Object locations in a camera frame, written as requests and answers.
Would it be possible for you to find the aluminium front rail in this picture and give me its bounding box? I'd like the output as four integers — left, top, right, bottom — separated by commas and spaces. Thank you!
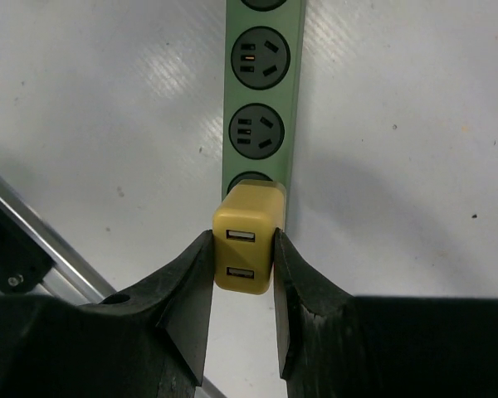
0, 178, 218, 397

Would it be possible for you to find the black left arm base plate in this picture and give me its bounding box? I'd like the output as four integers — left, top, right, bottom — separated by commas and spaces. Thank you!
0, 212, 53, 294

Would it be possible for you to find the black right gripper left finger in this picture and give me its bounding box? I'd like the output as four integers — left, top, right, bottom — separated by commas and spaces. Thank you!
0, 231, 214, 397

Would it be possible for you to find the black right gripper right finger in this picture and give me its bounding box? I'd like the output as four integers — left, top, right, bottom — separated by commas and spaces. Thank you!
273, 231, 498, 397

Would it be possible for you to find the green power strip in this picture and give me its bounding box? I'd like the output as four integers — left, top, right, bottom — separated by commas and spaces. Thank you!
220, 0, 308, 233

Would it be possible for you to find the yellow plug adapter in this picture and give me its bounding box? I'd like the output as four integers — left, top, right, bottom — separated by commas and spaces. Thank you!
212, 179, 286, 294

